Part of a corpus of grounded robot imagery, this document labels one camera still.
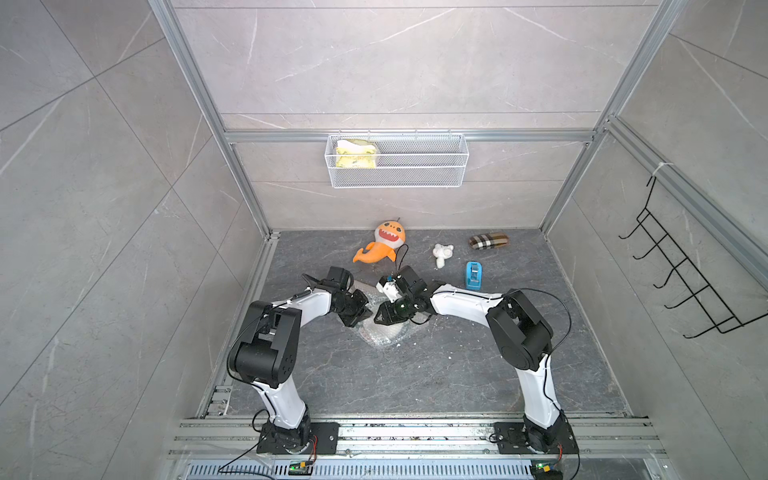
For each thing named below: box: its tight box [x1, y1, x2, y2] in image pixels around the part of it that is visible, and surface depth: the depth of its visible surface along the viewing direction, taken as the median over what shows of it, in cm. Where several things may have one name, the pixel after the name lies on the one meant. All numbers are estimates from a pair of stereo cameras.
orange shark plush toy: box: [352, 221, 406, 264], surface depth 112 cm
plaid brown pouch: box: [468, 233, 510, 250], surface depth 116 cm
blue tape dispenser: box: [466, 261, 483, 290], surface depth 106 cm
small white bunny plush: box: [432, 243, 454, 269], surface depth 112 cm
